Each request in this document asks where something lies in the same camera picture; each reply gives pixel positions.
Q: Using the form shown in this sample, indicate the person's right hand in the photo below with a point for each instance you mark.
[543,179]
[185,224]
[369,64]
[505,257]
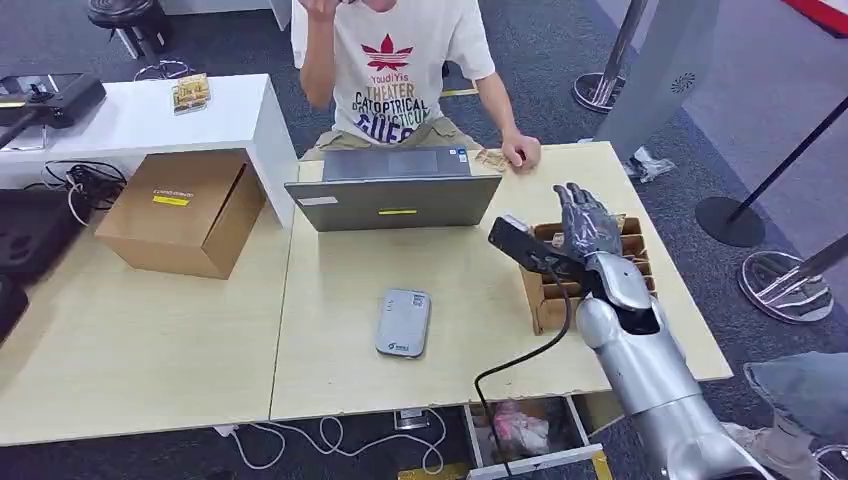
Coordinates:
[321,6]

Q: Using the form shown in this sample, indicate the person's left hand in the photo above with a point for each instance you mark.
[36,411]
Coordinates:
[522,152]

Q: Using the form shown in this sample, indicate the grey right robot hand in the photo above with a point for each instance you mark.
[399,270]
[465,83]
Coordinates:
[590,225]

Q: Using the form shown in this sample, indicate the stack of playing cards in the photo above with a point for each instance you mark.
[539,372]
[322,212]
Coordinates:
[191,93]

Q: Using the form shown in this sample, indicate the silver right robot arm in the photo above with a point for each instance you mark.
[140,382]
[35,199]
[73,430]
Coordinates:
[649,371]

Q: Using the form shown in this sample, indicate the wooden card box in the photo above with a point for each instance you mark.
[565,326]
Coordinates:
[550,308]

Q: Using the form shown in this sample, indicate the person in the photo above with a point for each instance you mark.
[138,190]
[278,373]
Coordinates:
[391,73]
[805,391]

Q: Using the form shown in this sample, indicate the chrome stanchion with round base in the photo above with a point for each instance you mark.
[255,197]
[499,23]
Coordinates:
[599,89]
[785,288]

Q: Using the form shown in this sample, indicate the grey laptop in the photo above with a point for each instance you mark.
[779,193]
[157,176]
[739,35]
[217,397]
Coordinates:
[394,199]

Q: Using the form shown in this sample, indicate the black stanchion with round base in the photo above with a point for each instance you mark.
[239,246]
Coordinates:
[729,222]

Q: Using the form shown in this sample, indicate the grey standing panel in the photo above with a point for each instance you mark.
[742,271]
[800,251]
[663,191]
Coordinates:
[656,66]

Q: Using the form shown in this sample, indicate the black stool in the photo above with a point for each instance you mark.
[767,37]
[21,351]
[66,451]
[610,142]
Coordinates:
[129,16]

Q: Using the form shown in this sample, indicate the grey card reader device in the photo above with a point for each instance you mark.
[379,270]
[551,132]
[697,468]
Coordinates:
[403,324]

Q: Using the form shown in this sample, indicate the pink plastic bag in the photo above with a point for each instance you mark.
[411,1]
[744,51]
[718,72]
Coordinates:
[520,429]

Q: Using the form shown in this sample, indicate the white side table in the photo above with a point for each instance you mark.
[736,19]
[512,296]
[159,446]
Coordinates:
[132,122]

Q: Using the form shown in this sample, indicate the white open drawer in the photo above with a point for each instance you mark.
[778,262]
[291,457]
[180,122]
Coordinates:
[530,464]

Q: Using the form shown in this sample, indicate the brown cardboard box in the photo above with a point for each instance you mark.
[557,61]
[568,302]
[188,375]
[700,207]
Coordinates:
[179,212]

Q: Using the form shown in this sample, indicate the floor power socket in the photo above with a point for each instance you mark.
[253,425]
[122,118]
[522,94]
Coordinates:
[411,420]

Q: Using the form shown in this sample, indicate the black device with stand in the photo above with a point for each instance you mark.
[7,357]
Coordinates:
[66,99]

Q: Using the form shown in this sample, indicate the red barrier edge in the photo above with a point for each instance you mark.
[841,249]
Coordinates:
[818,13]

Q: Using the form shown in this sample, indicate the black foam case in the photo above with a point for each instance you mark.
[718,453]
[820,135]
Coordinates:
[33,232]

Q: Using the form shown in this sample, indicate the black case corner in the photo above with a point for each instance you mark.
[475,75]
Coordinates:
[12,308]

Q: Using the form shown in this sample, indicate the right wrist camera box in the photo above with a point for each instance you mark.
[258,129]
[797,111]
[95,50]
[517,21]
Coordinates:
[523,245]

